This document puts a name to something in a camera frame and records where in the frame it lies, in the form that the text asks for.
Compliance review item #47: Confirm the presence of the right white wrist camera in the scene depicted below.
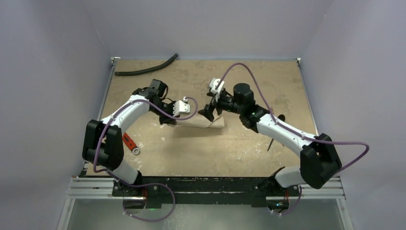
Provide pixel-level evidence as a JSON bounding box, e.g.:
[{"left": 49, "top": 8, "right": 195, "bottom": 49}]
[{"left": 208, "top": 78, "right": 224, "bottom": 94}]

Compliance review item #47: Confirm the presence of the black spoon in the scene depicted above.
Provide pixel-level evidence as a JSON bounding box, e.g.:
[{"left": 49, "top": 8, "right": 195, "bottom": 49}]
[{"left": 278, "top": 114, "right": 286, "bottom": 122}]

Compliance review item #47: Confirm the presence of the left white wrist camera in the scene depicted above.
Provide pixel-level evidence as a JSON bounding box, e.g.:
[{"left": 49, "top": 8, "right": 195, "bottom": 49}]
[{"left": 173, "top": 99, "right": 191, "bottom": 117}]

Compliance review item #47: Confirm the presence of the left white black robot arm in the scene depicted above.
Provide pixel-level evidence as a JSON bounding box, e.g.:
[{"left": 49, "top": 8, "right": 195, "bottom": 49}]
[{"left": 82, "top": 79, "right": 177, "bottom": 196}]

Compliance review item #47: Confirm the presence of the red handled wrench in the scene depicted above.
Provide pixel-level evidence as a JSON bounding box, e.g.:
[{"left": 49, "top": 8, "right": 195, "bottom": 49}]
[{"left": 122, "top": 133, "right": 141, "bottom": 155}]

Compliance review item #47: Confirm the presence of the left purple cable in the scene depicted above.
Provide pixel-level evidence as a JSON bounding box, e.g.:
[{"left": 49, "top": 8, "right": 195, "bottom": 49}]
[{"left": 92, "top": 96, "right": 199, "bottom": 222}]

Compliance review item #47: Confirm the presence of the beige cloth napkin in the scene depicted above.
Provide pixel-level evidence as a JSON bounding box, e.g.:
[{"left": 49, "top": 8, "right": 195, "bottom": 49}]
[{"left": 170, "top": 114, "right": 225, "bottom": 129}]

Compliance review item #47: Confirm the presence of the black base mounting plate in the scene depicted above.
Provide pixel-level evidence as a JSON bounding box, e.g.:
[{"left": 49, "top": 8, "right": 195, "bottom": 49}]
[{"left": 112, "top": 176, "right": 299, "bottom": 208}]

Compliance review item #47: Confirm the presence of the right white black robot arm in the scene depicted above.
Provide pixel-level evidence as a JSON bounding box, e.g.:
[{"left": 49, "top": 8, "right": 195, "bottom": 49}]
[{"left": 198, "top": 79, "right": 342, "bottom": 195}]

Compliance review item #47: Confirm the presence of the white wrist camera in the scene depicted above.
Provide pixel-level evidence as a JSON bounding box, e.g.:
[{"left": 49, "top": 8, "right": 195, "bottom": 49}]
[
  {"left": 208, "top": 78, "right": 224, "bottom": 94},
  {"left": 173, "top": 99, "right": 191, "bottom": 117}
]

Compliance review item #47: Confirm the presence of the black foam tube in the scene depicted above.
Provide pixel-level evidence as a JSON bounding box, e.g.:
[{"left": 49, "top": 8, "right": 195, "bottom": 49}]
[{"left": 114, "top": 53, "right": 179, "bottom": 77}]

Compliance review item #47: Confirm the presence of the aluminium frame rail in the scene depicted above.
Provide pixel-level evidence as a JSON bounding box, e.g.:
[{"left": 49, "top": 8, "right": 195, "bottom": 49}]
[{"left": 66, "top": 177, "right": 345, "bottom": 200}]

